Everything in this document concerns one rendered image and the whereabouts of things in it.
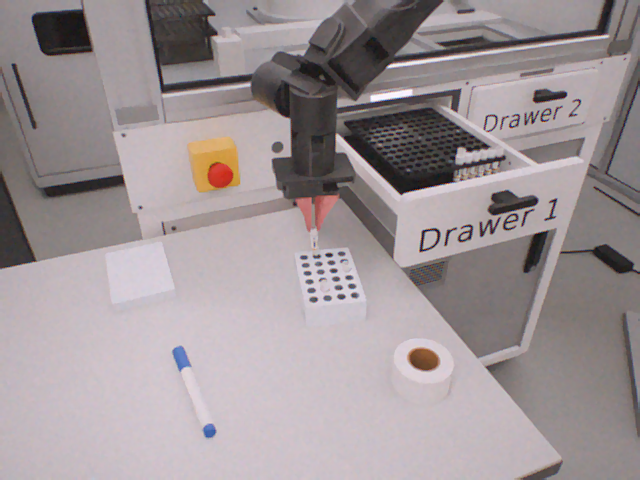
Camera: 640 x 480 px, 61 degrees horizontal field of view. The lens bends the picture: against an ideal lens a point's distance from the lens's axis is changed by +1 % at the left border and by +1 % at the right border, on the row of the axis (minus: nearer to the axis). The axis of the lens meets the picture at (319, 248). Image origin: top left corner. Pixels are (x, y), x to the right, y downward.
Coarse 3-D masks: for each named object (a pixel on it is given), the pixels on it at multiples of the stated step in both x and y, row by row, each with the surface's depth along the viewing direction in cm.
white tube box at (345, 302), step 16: (304, 256) 80; (320, 256) 80; (336, 256) 80; (304, 272) 77; (320, 272) 78; (336, 272) 78; (352, 272) 77; (304, 288) 74; (336, 288) 75; (352, 288) 75; (304, 304) 71; (320, 304) 71; (336, 304) 71; (352, 304) 72; (304, 320) 73; (320, 320) 72; (336, 320) 73; (352, 320) 73
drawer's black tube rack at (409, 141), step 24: (360, 120) 95; (384, 120) 95; (408, 120) 95; (432, 120) 95; (360, 144) 94; (384, 144) 87; (408, 144) 88; (432, 144) 88; (456, 144) 87; (480, 144) 87; (384, 168) 87; (408, 168) 80
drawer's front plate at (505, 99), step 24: (576, 72) 107; (480, 96) 100; (504, 96) 102; (528, 96) 105; (576, 96) 109; (480, 120) 103; (504, 120) 106; (528, 120) 108; (552, 120) 110; (576, 120) 113
